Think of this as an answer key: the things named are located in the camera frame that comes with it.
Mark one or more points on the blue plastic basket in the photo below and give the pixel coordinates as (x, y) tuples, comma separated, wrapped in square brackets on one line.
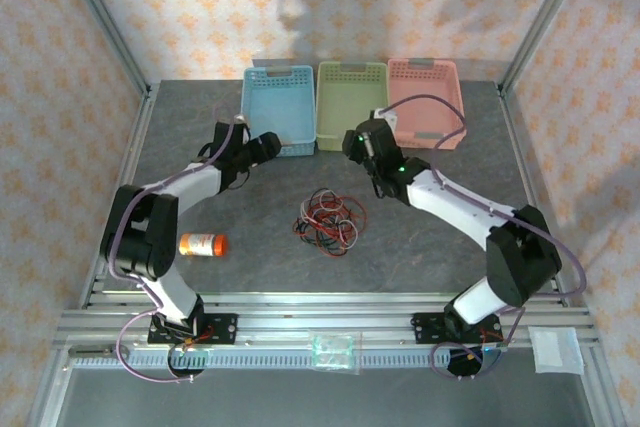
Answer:
[(277, 112)]

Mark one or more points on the green plastic basket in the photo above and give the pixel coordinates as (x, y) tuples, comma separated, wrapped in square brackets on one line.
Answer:
[(350, 107)]

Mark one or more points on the pink plastic basket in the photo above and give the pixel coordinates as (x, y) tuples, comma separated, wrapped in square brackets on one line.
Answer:
[(425, 112)]

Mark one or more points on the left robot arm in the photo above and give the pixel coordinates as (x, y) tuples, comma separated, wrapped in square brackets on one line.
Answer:
[(195, 184)]

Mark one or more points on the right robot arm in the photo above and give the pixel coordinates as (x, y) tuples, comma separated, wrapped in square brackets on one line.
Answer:
[(450, 207)]

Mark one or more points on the orange pill bottle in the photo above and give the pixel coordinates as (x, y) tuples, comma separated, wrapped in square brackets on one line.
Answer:
[(200, 244)]

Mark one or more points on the clear plastic bag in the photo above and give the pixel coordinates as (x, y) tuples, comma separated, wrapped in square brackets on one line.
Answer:
[(332, 349)]

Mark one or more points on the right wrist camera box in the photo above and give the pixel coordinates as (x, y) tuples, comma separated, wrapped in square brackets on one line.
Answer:
[(391, 117)]

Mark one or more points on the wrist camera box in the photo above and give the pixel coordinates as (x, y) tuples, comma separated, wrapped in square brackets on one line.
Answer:
[(391, 117), (241, 119)]

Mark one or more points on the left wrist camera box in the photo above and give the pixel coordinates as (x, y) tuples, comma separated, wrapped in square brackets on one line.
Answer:
[(241, 119)]

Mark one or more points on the aluminium table edge rail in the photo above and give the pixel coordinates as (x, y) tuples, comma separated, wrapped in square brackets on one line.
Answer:
[(520, 147), (135, 147)]

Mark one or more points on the aluminium rail frame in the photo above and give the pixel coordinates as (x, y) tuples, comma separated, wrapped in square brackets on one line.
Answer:
[(325, 317)]

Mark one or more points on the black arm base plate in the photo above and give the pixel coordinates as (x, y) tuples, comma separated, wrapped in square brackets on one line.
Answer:
[(220, 329), (430, 329)]

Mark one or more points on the aluminium frame post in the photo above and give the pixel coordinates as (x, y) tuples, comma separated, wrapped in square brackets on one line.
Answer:
[(100, 12), (545, 22)]

